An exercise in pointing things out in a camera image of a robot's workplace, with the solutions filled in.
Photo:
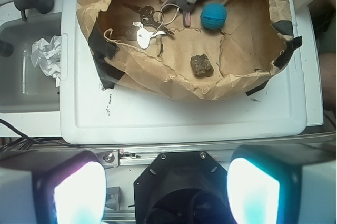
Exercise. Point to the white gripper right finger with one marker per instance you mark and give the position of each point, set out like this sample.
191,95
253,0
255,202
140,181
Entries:
282,183

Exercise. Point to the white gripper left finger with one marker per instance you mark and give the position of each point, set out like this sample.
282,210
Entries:
52,187

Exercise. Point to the silver keys with white tag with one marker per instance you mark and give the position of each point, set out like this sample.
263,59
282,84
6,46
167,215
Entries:
148,27

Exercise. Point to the grey plastic tub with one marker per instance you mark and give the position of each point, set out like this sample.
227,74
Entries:
24,87

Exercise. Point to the crumpled white paper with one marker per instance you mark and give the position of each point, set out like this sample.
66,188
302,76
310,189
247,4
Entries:
47,55

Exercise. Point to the brown rock chunk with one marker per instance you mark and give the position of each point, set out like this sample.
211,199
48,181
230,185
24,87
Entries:
201,66

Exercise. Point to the brown paper bag tray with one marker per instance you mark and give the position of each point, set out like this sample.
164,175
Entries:
255,43

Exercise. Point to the aluminium frame rail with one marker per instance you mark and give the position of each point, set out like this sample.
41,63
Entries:
111,158

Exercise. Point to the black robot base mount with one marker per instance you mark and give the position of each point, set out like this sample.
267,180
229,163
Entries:
182,187

